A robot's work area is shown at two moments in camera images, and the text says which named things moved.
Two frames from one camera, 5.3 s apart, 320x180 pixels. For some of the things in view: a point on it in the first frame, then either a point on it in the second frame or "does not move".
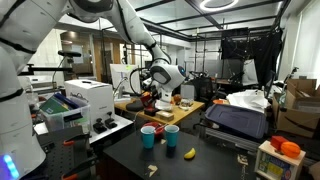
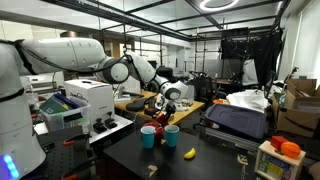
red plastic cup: x=147 y=100 to x=161 y=119
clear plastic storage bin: x=60 y=112 does not move
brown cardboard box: x=302 y=108 does not move
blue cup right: x=172 y=135 does not move
